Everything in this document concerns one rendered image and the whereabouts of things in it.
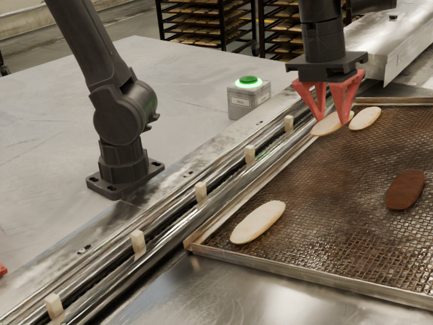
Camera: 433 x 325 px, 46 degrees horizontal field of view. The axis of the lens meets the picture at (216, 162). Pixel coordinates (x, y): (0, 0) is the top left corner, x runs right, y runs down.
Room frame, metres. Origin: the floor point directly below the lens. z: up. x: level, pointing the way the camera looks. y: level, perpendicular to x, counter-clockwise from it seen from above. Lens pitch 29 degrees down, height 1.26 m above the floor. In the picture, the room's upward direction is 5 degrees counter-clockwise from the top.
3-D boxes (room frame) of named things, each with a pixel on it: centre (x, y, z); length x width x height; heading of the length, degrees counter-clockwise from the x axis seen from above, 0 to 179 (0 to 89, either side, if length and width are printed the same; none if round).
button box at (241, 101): (1.01, -0.08, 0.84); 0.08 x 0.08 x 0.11; 52
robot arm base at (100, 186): (0.78, 0.16, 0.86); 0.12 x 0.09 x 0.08; 136
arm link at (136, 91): (0.78, 0.14, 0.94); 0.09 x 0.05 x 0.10; 77
